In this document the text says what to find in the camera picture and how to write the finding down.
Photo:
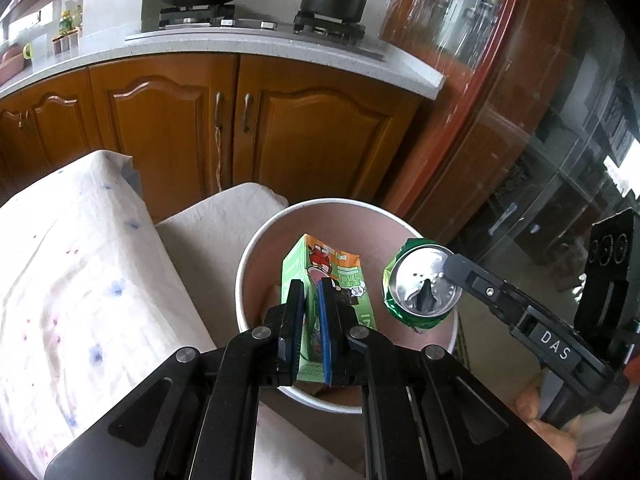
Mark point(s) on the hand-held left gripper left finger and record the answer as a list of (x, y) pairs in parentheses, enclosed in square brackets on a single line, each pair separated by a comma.
[(295, 332)]

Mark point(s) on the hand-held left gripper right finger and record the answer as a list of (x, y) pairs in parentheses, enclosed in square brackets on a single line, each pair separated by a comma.
[(327, 332)]

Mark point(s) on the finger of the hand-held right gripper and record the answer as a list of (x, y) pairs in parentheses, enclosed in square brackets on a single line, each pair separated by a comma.
[(426, 302), (482, 285)]

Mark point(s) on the crushed green drink can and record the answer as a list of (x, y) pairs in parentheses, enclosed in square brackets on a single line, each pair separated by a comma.
[(415, 280)]

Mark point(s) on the green juice carton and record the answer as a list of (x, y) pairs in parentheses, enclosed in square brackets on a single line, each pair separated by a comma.
[(340, 272)]

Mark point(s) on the white round bin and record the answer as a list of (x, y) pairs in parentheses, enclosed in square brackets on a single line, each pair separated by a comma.
[(260, 280)]

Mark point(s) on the person's right hand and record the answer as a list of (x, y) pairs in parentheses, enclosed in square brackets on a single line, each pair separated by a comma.
[(547, 432)]

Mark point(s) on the white cloth-covered stool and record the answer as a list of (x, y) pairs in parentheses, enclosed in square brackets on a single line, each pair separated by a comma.
[(215, 220)]

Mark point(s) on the wooden glass display cabinet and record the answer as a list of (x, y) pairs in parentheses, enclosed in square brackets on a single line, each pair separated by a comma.
[(525, 125)]

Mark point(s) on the wooden lower cabinets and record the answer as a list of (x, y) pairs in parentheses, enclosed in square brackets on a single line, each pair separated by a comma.
[(320, 140)]

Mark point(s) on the printed white tablecloth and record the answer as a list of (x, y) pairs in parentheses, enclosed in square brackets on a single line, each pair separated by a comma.
[(75, 285)]

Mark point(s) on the gas stove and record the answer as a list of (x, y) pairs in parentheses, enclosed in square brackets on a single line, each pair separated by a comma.
[(250, 25)]

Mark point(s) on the white kitchen countertop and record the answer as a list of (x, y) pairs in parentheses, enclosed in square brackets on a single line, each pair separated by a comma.
[(100, 52)]

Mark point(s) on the green label bottles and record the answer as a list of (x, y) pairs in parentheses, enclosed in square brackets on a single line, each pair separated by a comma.
[(69, 20)]

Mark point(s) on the green cup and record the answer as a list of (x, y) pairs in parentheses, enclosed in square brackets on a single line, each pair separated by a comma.
[(27, 51)]

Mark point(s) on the pink container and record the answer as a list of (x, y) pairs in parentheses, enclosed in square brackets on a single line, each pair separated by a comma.
[(10, 66)]

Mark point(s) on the kitchen window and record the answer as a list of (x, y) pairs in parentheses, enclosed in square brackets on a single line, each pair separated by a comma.
[(25, 15)]

